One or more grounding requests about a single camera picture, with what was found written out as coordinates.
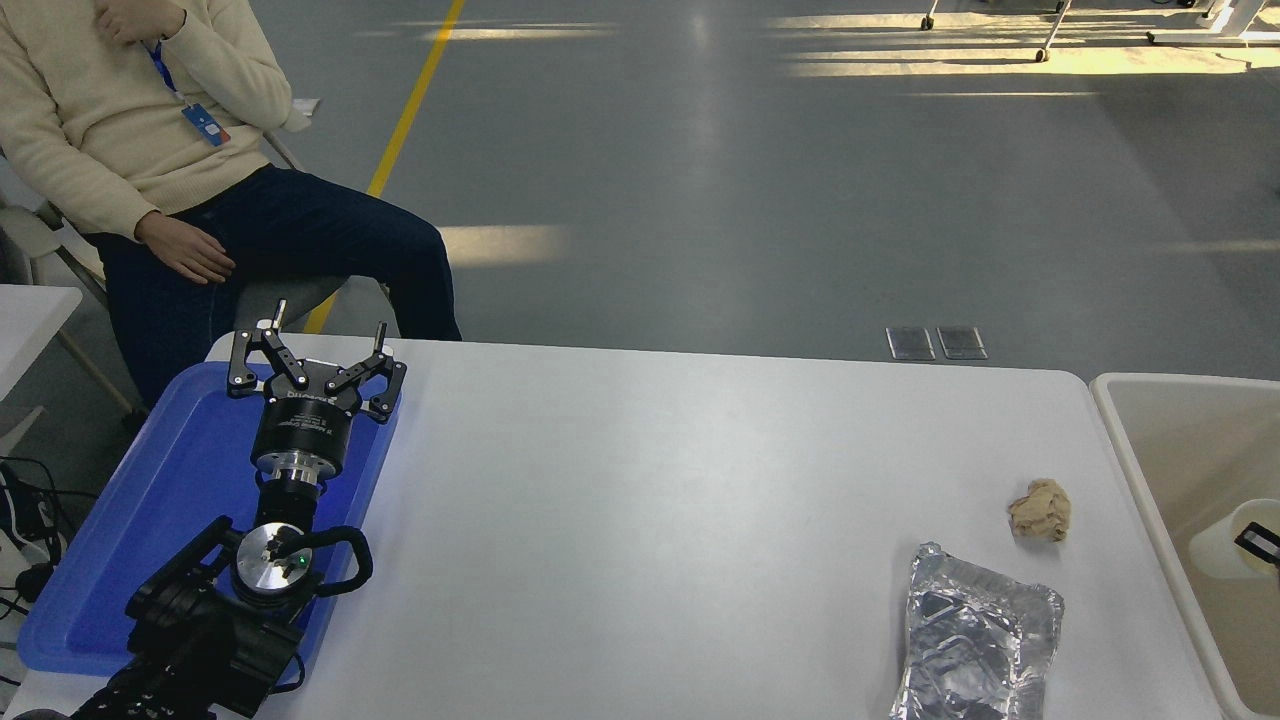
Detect blue lanyard badge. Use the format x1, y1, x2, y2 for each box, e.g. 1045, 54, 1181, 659
145, 40, 232, 149

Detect black cable bundle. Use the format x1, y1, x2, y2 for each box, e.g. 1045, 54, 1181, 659
0, 457, 71, 613

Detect grey folding chair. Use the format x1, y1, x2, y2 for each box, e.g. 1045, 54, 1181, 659
0, 130, 401, 391

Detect white side table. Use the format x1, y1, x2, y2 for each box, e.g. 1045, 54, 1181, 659
0, 284, 136, 456

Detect white paper cup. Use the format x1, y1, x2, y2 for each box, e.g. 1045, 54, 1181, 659
1188, 498, 1280, 579

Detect person's right hand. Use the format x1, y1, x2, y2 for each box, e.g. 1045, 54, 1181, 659
133, 210, 239, 287

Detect crumpled silver foil tray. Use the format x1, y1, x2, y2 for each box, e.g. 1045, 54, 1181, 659
889, 543, 1065, 720

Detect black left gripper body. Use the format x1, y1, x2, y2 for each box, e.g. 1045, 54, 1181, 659
250, 358, 363, 463

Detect person's left hand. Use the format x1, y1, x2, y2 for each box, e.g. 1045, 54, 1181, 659
95, 0, 189, 47

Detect person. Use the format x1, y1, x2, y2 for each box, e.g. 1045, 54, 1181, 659
0, 0, 463, 411

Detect large pale bin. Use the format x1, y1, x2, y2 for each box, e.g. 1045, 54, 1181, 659
1090, 372, 1280, 720

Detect white wheeled frame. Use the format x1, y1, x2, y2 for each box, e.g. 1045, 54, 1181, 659
920, 0, 1280, 63

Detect crumpled tan paper ball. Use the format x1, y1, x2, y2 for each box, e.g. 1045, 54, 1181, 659
1007, 478, 1072, 543

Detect blue plastic tray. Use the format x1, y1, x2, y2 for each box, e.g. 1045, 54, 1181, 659
17, 360, 401, 679

